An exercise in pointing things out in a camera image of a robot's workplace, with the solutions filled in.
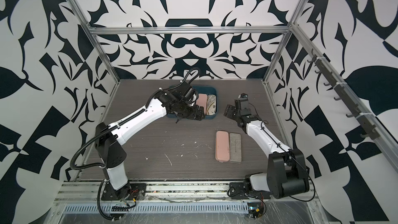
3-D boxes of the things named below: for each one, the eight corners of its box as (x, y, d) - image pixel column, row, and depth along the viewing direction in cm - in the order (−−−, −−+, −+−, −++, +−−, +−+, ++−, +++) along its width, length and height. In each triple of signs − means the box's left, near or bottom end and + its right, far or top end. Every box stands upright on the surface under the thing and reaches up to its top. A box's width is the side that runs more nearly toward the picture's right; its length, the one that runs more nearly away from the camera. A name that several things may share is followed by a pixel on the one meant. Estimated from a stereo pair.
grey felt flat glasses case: (229, 162, 83) (230, 160, 81) (229, 134, 93) (230, 132, 91) (241, 163, 83) (242, 162, 80) (239, 135, 93) (241, 133, 90)
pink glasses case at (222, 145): (215, 162, 83) (216, 159, 80) (213, 134, 94) (214, 130, 90) (230, 162, 83) (232, 159, 80) (227, 134, 94) (228, 130, 90)
